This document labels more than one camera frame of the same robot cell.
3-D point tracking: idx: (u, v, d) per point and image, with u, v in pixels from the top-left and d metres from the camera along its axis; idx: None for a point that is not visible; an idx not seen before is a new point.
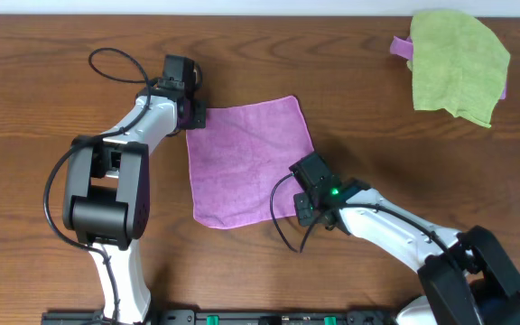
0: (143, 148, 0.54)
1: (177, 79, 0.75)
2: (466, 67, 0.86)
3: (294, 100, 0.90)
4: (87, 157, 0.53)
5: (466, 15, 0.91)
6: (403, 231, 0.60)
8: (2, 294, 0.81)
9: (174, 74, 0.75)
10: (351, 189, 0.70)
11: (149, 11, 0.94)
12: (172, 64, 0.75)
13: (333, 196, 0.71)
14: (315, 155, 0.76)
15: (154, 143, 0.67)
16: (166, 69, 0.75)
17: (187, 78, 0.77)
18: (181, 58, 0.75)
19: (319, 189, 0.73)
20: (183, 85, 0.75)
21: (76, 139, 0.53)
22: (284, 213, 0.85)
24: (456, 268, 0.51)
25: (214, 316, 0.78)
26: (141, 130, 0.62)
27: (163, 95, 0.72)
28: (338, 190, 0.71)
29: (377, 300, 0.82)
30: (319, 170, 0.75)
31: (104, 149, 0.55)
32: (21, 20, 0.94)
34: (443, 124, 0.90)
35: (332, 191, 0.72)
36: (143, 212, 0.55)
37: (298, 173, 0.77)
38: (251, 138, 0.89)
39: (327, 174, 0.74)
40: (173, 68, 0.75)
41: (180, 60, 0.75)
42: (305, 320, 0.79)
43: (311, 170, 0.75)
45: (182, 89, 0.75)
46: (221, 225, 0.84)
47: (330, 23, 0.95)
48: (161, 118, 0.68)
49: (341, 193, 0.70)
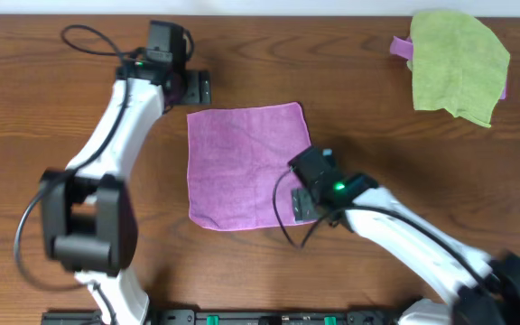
0: (120, 184, 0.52)
1: (164, 50, 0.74)
2: (465, 68, 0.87)
3: (297, 107, 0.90)
4: (60, 197, 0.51)
5: (467, 15, 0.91)
6: (427, 249, 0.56)
8: (0, 294, 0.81)
9: (161, 42, 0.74)
10: (357, 185, 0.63)
11: (149, 11, 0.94)
12: (159, 32, 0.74)
13: (340, 192, 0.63)
14: (315, 148, 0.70)
15: (134, 148, 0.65)
16: (152, 38, 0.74)
17: (174, 48, 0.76)
18: (167, 25, 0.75)
19: (317, 182, 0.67)
20: (171, 55, 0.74)
21: (46, 177, 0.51)
22: (280, 222, 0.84)
24: (488, 297, 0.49)
25: (214, 316, 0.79)
26: (116, 150, 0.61)
27: (149, 70, 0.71)
28: (345, 185, 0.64)
29: (377, 300, 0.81)
30: (319, 165, 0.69)
31: (78, 181, 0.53)
32: (22, 21, 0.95)
34: (443, 124, 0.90)
35: (337, 185, 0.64)
36: (127, 241, 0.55)
37: (297, 170, 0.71)
38: (251, 143, 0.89)
39: (325, 166, 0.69)
40: (160, 37, 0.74)
41: (166, 27, 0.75)
42: (305, 320, 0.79)
43: (306, 162, 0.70)
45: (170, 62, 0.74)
46: (216, 227, 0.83)
47: (329, 24, 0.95)
48: (132, 122, 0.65)
49: (349, 189, 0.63)
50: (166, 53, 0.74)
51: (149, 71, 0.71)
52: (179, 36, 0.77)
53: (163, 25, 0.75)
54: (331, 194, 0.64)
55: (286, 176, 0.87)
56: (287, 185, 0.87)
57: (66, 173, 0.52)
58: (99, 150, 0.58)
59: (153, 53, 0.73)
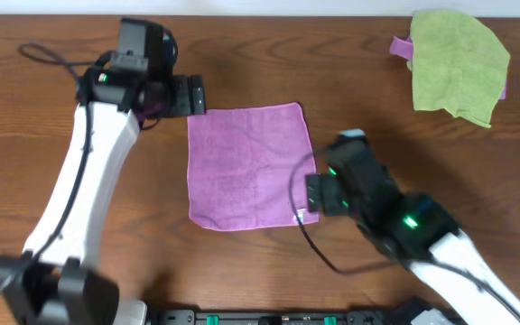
0: (88, 272, 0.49)
1: (138, 54, 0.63)
2: (465, 68, 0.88)
3: (297, 107, 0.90)
4: (21, 293, 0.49)
5: (466, 15, 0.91)
6: None
8: None
9: (134, 47, 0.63)
10: (430, 223, 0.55)
11: (149, 11, 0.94)
12: (130, 34, 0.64)
13: (411, 229, 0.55)
14: (369, 155, 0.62)
15: (105, 197, 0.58)
16: (122, 42, 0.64)
17: (151, 51, 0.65)
18: (140, 26, 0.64)
19: (373, 207, 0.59)
20: (146, 61, 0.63)
21: (2, 275, 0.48)
22: (280, 222, 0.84)
24: None
25: (214, 316, 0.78)
26: (81, 227, 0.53)
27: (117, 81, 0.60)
28: (416, 221, 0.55)
29: (377, 300, 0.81)
30: (372, 176, 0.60)
31: (43, 268, 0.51)
32: (22, 22, 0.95)
34: (443, 124, 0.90)
35: (407, 219, 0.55)
36: (104, 312, 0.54)
37: (346, 176, 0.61)
38: (251, 143, 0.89)
39: (380, 180, 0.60)
40: (133, 40, 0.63)
41: (139, 28, 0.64)
42: (305, 320, 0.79)
43: (360, 175, 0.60)
45: (145, 69, 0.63)
46: (217, 227, 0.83)
47: (329, 24, 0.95)
48: (98, 175, 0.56)
49: (422, 227, 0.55)
50: (140, 59, 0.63)
51: (119, 82, 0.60)
52: (156, 37, 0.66)
53: (135, 25, 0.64)
54: (397, 229, 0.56)
55: (286, 176, 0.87)
56: (287, 185, 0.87)
57: (25, 263, 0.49)
58: (60, 227, 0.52)
59: (125, 60, 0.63)
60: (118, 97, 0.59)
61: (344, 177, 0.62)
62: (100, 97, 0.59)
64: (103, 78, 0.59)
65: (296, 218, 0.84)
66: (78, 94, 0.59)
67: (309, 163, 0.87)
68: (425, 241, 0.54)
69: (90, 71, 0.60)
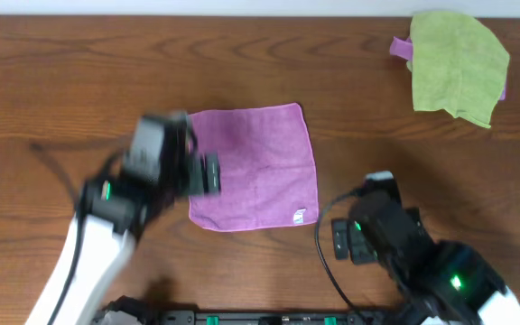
0: None
1: (152, 160, 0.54)
2: (465, 68, 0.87)
3: (297, 107, 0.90)
4: None
5: (466, 16, 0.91)
6: None
8: (1, 295, 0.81)
9: (148, 148, 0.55)
10: (474, 279, 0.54)
11: (149, 11, 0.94)
12: (146, 134, 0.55)
13: (455, 289, 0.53)
14: (397, 206, 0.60)
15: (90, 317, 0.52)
16: (137, 144, 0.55)
17: (167, 153, 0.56)
18: (159, 125, 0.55)
19: (409, 262, 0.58)
20: (161, 169, 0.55)
21: None
22: (280, 223, 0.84)
24: None
25: (214, 316, 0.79)
26: None
27: (120, 199, 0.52)
28: (461, 279, 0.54)
29: (377, 300, 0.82)
30: (403, 227, 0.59)
31: None
32: (20, 21, 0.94)
34: (443, 124, 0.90)
35: (452, 278, 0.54)
36: None
37: (374, 229, 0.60)
38: (251, 143, 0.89)
39: (413, 233, 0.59)
40: (149, 142, 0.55)
41: (157, 128, 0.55)
42: (305, 320, 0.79)
43: (393, 231, 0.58)
45: (158, 177, 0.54)
46: (217, 227, 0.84)
47: (329, 24, 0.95)
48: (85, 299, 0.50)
49: (467, 284, 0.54)
50: (152, 165, 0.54)
51: (122, 197, 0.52)
52: (175, 133, 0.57)
53: (154, 127, 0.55)
54: (439, 287, 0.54)
55: (286, 177, 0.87)
56: (287, 186, 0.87)
57: None
58: None
59: (135, 170, 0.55)
60: (121, 212, 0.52)
61: (373, 232, 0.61)
62: (96, 211, 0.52)
64: (106, 190, 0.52)
65: (296, 218, 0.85)
66: (76, 209, 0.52)
67: (309, 164, 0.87)
68: (469, 297, 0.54)
69: (90, 182, 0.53)
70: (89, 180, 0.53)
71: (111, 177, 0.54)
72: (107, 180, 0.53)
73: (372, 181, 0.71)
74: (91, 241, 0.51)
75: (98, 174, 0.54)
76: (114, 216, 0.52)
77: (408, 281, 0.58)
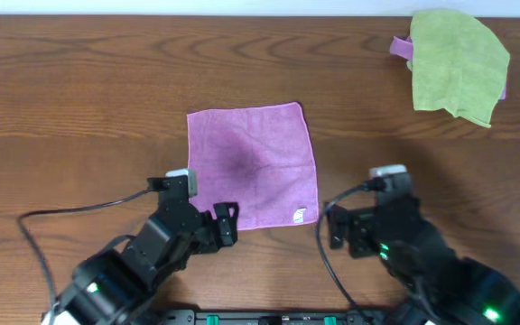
0: None
1: (151, 262, 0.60)
2: (465, 67, 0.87)
3: (297, 106, 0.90)
4: None
5: (466, 15, 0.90)
6: None
8: (2, 294, 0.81)
9: (151, 250, 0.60)
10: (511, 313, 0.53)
11: (149, 11, 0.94)
12: (153, 237, 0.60)
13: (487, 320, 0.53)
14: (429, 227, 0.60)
15: None
16: (142, 239, 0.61)
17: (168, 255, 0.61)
18: (162, 231, 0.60)
19: (439, 288, 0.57)
20: (153, 271, 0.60)
21: None
22: (280, 222, 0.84)
24: None
25: (214, 316, 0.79)
26: None
27: (105, 297, 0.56)
28: (495, 311, 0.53)
29: (377, 300, 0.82)
30: (432, 250, 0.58)
31: None
32: (21, 21, 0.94)
34: (443, 123, 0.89)
35: (485, 310, 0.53)
36: None
37: (402, 251, 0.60)
38: (251, 142, 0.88)
39: (441, 254, 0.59)
40: (151, 244, 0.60)
41: (162, 235, 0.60)
42: (305, 320, 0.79)
43: (426, 252, 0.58)
45: (151, 278, 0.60)
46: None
47: (329, 23, 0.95)
48: None
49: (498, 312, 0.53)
50: (151, 267, 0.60)
51: (108, 297, 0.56)
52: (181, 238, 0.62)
53: (160, 233, 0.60)
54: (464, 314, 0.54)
55: (286, 176, 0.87)
56: (287, 186, 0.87)
57: None
58: None
59: (134, 260, 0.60)
60: (101, 315, 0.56)
61: (401, 251, 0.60)
62: (82, 299, 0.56)
64: (92, 288, 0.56)
65: (296, 218, 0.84)
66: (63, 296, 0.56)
67: (309, 163, 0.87)
68: None
69: (86, 273, 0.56)
70: (83, 268, 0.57)
71: (107, 266, 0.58)
72: (100, 271, 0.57)
73: (388, 181, 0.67)
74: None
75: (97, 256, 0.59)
76: (94, 311, 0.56)
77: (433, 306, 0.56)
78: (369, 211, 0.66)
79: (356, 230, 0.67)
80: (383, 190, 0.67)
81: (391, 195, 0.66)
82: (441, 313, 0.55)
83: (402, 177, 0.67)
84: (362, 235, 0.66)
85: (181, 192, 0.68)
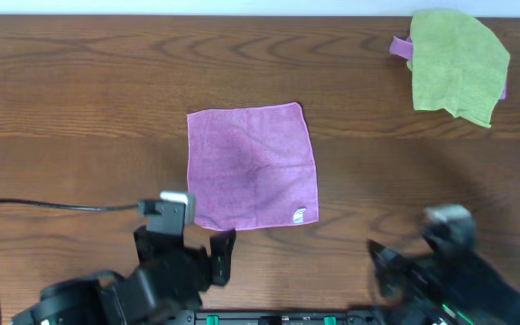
0: None
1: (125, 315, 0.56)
2: (465, 67, 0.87)
3: (297, 106, 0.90)
4: None
5: (466, 15, 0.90)
6: None
8: (2, 294, 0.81)
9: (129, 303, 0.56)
10: None
11: (149, 11, 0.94)
12: (134, 292, 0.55)
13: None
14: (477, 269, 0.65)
15: None
16: (122, 286, 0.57)
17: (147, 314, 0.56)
18: (143, 290, 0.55)
19: None
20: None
21: None
22: (280, 222, 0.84)
24: None
25: (214, 316, 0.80)
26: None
27: None
28: None
29: (376, 300, 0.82)
30: (487, 300, 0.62)
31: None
32: (21, 21, 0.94)
34: (443, 124, 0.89)
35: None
36: None
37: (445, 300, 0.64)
38: (251, 142, 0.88)
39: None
40: (134, 299, 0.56)
41: (146, 299, 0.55)
42: (305, 320, 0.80)
43: (480, 302, 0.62)
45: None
46: (216, 227, 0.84)
47: (329, 23, 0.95)
48: None
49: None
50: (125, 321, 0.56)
51: None
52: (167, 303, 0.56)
53: (145, 299, 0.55)
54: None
55: (286, 176, 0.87)
56: (287, 186, 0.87)
57: None
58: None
59: (113, 302, 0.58)
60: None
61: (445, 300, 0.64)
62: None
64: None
65: (296, 218, 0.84)
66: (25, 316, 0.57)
67: (309, 163, 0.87)
68: None
69: (54, 301, 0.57)
70: (52, 300, 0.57)
71: (82, 301, 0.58)
72: (64, 308, 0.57)
73: (458, 232, 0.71)
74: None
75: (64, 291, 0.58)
76: None
77: None
78: (429, 258, 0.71)
79: (412, 281, 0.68)
80: (446, 239, 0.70)
81: (462, 246, 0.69)
82: None
83: (466, 219, 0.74)
84: (419, 283, 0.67)
85: (176, 223, 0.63)
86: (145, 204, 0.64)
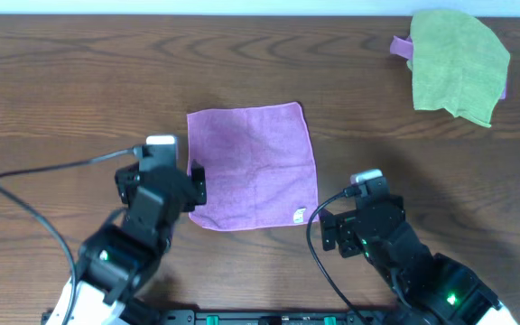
0: None
1: (145, 223, 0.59)
2: (466, 67, 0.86)
3: (297, 106, 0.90)
4: None
5: (466, 15, 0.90)
6: None
8: (1, 294, 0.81)
9: (143, 214, 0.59)
10: (456, 278, 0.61)
11: (149, 11, 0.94)
12: (146, 204, 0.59)
13: (450, 304, 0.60)
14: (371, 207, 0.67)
15: None
16: (138, 207, 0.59)
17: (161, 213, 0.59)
18: (153, 196, 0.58)
19: (412, 279, 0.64)
20: (153, 235, 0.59)
21: None
22: (281, 222, 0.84)
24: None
25: (214, 316, 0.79)
26: None
27: (117, 268, 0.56)
28: (456, 296, 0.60)
29: (376, 300, 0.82)
30: (375, 222, 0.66)
31: None
32: (20, 21, 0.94)
34: (443, 123, 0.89)
35: (448, 295, 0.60)
36: None
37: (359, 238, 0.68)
38: (252, 142, 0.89)
39: (417, 250, 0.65)
40: (145, 208, 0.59)
41: (153, 196, 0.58)
42: (305, 320, 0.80)
43: (367, 228, 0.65)
45: (153, 238, 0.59)
46: (217, 227, 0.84)
47: (329, 23, 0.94)
48: None
49: (460, 302, 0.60)
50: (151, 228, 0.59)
51: (121, 263, 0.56)
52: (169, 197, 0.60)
53: (150, 197, 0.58)
54: (438, 305, 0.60)
55: (286, 175, 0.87)
56: (287, 186, 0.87)
57: None
58: None
59: (133, 228, 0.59)
60: (114, 279, 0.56)
61: (379, 248, 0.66)
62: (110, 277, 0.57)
64: (104, 256, 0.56)
65: (296, 218, 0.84)
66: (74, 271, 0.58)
67: (309, 163, 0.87)
68: (463, 313, 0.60)
69: (96, 246, 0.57)
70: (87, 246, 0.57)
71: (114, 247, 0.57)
72: (107, 242, 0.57)
73: (371, 186, 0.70)
74: (81, 302, 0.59)
75: (103, 228, 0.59)
76: (114, 280, 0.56)
77: (407, 295, 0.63)
78: (352, 215, 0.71)
79: (341, 233, 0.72)
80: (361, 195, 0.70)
81: (371, 199, 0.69)
82: (413, 302, 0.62)
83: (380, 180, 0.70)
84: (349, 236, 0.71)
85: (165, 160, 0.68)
86: (139, 149, 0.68)
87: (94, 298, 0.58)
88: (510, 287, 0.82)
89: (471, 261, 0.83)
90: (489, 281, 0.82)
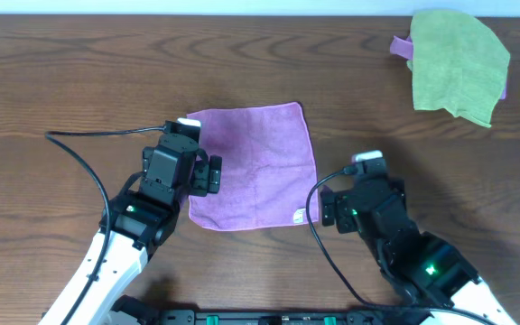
0: None
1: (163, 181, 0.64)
2: (466, 67, 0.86)
3: (297, 106, 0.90)
4: None
5: (466, 15, 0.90)
6: None
8: (1, 294, 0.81)
9: (162, 175, 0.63)
10: (437, 250, 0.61)
11: (149, 11, 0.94)
12: (163, 163, 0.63)
13: (427, 274, 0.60)
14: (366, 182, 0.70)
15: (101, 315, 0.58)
16: (156, 165, 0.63)
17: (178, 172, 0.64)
18: (169, 156, 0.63)
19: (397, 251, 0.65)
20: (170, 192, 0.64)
21: None
22: (281, 222, 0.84)
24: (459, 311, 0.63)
25: (214, 316, 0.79)
26: None
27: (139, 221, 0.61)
28: (435, 267, 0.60)
29: (377, 300, 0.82)
30: (368, 196, 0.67)
31: None
32: (21, 21, 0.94)
34: (443, 124, 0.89)
35: (425, 266, 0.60)
36: None
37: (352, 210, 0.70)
38: (252, 142, 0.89)
39: (406, 226, 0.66)
40: (162, 168, 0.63)
41: (169, 155, 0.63)
42: (305, 320, 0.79)
43: (362, 200, 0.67)
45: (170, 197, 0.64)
46: (216, 227, 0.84)
47: (330, 23, 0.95)
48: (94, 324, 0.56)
49: (441, 273, 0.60)
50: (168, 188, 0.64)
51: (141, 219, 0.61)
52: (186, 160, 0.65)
53: (166, 158, 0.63)
54: (414, 273, 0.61)
55: (286, 176, 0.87)
56: (287, 186, 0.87)
57: None
58: None
59: (149, 188, 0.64)
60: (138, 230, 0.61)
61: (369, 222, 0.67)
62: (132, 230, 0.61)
64: (131, 208, 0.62)
65: (296, 218, 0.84)
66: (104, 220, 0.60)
67: (309, 163, 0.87)
68: (443, 285, 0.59)
69: (121, 200, 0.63)
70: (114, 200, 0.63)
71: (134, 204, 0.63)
72: (130, 199, 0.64)
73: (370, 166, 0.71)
74: (116, 249, 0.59)
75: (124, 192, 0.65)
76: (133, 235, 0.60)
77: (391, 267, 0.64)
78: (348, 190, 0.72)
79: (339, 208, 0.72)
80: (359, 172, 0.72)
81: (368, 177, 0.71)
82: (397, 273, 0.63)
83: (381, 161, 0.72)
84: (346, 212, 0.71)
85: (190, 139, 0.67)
86: (168, 125, 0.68)
87: (126, 245, 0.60)
88: (510, 287, 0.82)
89: (471, 261, 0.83)
90: (489, 281, 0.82)
